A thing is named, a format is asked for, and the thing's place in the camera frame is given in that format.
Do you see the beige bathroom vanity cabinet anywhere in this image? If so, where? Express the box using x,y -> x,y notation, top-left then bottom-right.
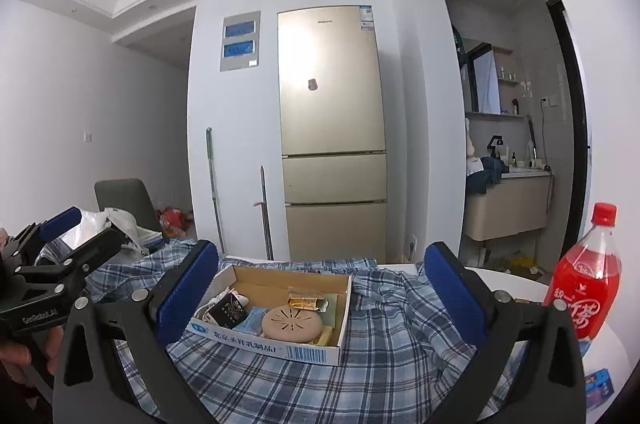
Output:
462,173 -> 553,242

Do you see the dark broom stick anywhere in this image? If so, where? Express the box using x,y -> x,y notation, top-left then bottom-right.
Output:
254,165 -> 274,262

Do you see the dark blue clothes pile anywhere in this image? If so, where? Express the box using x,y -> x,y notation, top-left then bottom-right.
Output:
465,157 -> 509,195

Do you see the yellow red cigarette carton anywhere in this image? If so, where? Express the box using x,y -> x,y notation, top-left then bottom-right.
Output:
309,326 -> 334,347

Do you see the round beige vented disc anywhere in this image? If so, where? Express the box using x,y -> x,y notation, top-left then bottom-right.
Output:
262,305 -> 323,343

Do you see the green flat card box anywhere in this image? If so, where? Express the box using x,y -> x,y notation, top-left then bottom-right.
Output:
318,293 -> 337,328

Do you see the grey wall electrical panel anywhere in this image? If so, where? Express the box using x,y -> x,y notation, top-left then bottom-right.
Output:
220,10 -> 260,72

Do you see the gold refrigerator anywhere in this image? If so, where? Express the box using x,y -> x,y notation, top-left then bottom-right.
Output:
278,6 -> 387,262

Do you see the white plastic bag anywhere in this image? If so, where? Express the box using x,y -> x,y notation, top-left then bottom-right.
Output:
36,207 -> 151,265

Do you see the light blue tissue pack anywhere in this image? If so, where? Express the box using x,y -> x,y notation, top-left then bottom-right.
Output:
234,307 -> 269,336

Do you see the white cable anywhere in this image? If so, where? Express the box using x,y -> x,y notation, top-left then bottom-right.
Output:
193,285 -> 251,322

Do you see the gold blue cigarette pack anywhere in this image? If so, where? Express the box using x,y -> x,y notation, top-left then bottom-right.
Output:
288,294 -> 330,313

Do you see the blue plaid cloth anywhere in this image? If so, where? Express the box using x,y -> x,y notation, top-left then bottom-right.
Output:
84,239 -> 526,424

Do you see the green mop handle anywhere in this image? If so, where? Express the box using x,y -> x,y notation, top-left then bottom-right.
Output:
205,126 -> 227,255

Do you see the white cardboard tray box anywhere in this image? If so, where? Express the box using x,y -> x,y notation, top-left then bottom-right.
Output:
186,265 -> 352,366

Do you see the red object on floor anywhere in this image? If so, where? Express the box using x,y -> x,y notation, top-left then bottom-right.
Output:
156,207 -> 193,239

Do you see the black face box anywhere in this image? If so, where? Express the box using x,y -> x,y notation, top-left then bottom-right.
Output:
202,292 -> 248,329

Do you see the person's left hand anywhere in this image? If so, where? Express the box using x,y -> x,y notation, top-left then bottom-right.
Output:
0,326 -> 64,385

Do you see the small blue box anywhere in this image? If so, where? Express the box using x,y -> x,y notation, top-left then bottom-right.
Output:
585,369 -> 615,411

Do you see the grey chair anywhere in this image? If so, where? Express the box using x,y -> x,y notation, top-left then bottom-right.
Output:
94,178 -> 162,231

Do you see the red soda bottle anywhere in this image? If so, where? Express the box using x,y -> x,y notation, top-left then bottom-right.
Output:
544,202 -> 623,340

